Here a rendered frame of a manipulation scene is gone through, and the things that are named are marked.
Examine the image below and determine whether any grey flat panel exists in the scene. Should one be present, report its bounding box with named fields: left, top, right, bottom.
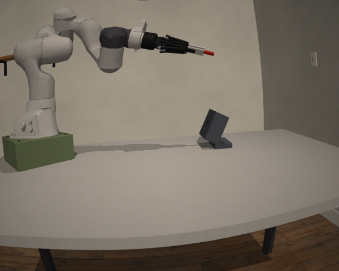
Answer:
left=199, top=109, right=232, bottom=149

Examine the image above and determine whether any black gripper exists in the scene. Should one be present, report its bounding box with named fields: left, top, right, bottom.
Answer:
left=141, top=32, right=205, bottom=56

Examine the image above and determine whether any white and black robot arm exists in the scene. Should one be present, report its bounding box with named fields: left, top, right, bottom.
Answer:
left=10, top=8, right=147, bottom=139

